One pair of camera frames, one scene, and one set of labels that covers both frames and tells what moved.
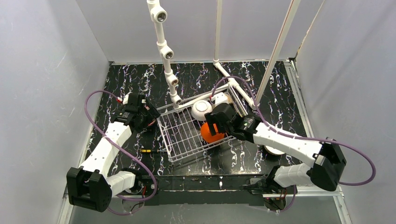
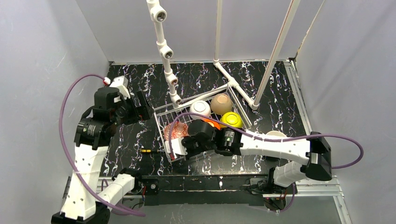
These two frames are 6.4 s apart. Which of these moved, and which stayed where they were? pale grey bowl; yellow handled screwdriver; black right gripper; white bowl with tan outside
Moved: black right gripper; white bowl with tan outside
Stayed: pale grey bowl; yellow handled screwdriver
